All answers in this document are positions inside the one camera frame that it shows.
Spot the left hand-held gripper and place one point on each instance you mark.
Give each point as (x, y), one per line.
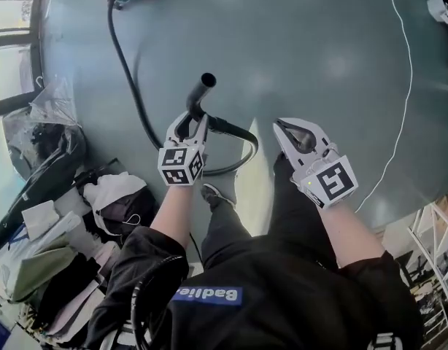
(180, 166)

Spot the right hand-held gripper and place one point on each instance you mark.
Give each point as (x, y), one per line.
(330, 184)

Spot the person's right forearm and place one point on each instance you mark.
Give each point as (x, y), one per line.
(348, 235)

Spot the person's left forearm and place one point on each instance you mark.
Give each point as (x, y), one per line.
(173, 217)

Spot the person's black trousers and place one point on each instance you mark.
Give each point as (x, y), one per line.
(297, 210)

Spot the person's left shoe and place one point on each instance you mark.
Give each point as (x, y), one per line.
(213, 195)

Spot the black backpack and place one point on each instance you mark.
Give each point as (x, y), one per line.
(143, 206)

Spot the white cloth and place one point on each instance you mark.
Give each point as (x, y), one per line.
(111, 188)

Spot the face mask with white loops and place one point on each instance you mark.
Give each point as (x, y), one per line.
(118, 210)

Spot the transparent umbrella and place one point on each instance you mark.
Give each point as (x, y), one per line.
(54, 100)

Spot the person's dark t-shirt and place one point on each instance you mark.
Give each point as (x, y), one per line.
(282, 305)

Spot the white waste bin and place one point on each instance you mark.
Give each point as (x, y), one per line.
(437, 9)

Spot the glass entrance doors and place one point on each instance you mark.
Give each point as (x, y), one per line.
(8, 71)

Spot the pile of clothes and bags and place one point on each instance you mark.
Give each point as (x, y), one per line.
(45, 268)

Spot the white harness buckle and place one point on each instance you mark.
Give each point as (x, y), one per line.
(384, 341)
(116, 337)

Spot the white shelf frame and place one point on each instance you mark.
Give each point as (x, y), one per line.
(420, 217)

